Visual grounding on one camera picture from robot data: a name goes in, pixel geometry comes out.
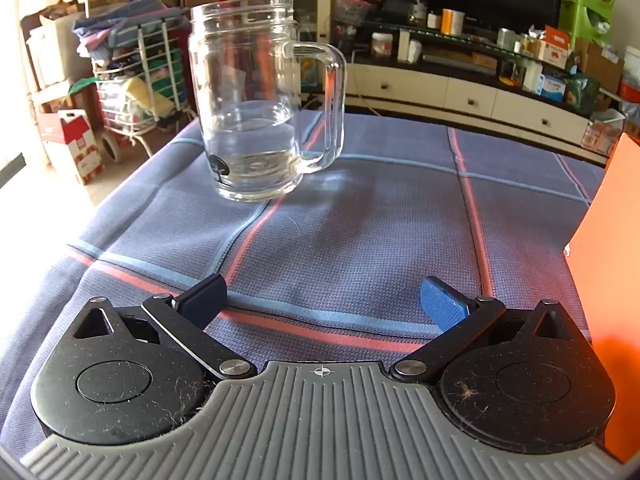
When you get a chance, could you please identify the red and white carton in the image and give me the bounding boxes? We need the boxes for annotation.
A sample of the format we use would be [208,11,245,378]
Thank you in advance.
[543,25,572,69]

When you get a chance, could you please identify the green stacking bins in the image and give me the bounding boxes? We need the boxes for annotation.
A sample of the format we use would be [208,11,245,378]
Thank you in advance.
[558,0,617,50]

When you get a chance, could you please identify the brown cardboard boxes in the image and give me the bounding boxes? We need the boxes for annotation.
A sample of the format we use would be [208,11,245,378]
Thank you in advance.
[19,2,87,92]

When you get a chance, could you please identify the white television cabinet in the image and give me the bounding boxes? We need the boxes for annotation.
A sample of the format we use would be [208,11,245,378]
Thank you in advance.
[300,0,621,167]

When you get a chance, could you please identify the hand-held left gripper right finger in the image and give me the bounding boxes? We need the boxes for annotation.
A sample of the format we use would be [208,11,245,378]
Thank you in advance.
[390,276,577,384]

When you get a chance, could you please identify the white wire shopping cart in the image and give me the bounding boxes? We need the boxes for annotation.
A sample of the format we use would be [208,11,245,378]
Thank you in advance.
[74,0,197,162]

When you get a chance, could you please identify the blue plaid blanket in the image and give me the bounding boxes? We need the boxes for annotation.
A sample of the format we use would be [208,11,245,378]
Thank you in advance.
[0,105,617,461]

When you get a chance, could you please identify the white jar with red label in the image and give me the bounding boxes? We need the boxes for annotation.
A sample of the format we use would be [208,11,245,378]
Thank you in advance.
[370,32,394,59]

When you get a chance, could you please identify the white and orange canister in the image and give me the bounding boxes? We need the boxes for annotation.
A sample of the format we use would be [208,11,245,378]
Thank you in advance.
[441,8,467,37]

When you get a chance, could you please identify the blue and white box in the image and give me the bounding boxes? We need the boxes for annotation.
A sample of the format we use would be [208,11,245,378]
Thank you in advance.
[540,73,567,103]

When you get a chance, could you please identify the red and white house-print box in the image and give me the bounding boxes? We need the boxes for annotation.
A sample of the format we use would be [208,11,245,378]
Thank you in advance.
[37,108,107,187]

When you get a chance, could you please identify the pink plastic basket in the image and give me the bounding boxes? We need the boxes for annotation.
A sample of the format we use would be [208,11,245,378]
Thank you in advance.
[333,0,377,27]

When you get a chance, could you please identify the clear glass mug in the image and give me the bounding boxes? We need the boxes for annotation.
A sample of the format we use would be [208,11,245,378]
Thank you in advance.
[188,0,347,204]

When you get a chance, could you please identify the green foil bag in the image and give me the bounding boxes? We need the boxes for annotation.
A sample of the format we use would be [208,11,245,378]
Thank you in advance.
[565,72,602,117]

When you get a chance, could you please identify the orange cardboard box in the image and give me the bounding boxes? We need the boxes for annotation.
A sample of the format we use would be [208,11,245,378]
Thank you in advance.
[563,132,640,464]

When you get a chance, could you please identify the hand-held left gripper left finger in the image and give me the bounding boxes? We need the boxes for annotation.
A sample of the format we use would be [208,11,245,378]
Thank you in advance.
[71,274,258,382]

